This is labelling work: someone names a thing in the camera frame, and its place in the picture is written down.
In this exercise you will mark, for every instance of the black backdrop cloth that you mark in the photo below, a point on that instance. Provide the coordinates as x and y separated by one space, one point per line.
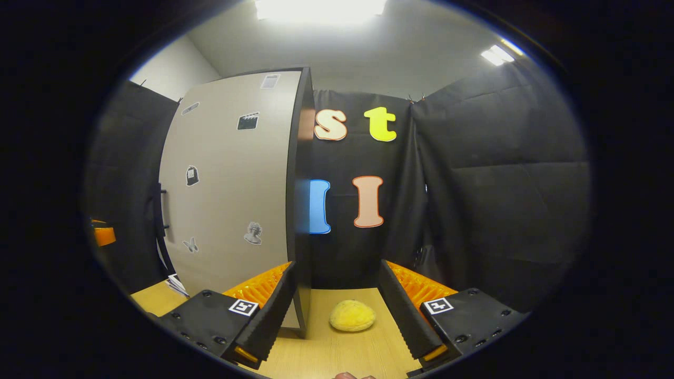
500 184

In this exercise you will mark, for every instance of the white cabinet door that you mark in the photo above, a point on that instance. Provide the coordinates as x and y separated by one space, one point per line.
226 184

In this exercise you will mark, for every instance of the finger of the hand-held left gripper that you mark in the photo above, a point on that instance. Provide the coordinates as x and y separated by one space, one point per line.
104 236

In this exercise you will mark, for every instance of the long ceiling light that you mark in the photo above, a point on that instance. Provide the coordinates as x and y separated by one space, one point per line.
321 9

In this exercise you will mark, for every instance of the white portrait cover book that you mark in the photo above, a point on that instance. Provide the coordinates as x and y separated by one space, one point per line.
177 286

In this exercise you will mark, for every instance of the small metal clip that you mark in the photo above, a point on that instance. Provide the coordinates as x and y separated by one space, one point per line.
416 98

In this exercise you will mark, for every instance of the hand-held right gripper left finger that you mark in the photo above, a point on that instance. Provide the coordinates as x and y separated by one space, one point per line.
268 321

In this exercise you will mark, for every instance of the yellow round sponge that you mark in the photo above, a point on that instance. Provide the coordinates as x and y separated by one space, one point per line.
352 315

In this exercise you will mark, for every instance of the small ceiling light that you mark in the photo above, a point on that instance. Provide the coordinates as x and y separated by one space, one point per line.
500 52

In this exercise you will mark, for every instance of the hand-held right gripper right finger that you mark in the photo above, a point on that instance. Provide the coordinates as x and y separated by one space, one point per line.
403 316

